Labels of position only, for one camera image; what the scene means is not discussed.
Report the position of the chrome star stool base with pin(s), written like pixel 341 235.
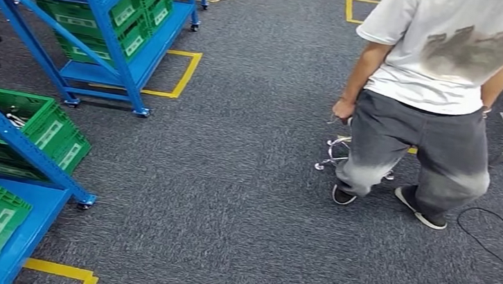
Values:
pixel 331 154

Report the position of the person's left hand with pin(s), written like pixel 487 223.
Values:
pixel 343 109

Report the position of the person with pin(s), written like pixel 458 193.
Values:
pixel 437 85

